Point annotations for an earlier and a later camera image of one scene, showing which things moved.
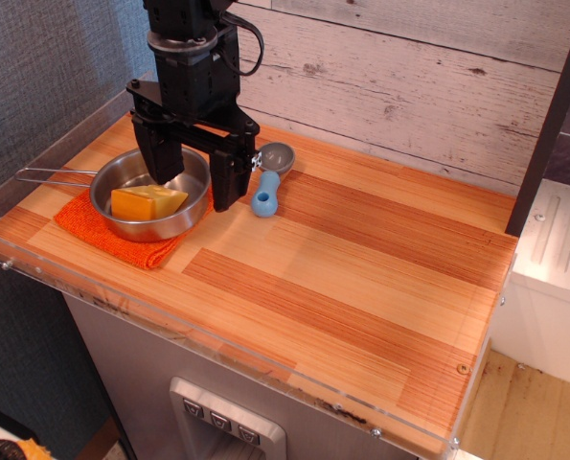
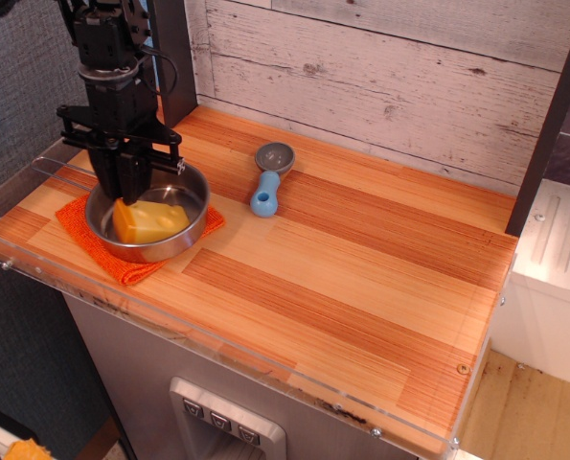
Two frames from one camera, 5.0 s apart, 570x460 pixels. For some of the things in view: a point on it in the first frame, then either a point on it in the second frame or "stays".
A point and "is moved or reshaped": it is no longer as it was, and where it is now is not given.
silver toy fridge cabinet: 174,398 stays
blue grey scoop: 276,158 stays
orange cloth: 79,217 to 73,218
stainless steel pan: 130,168 is moved or reshaped
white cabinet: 543,318 stays
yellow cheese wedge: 146,202 is moved or reshaped
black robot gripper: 199,95 to 123,116
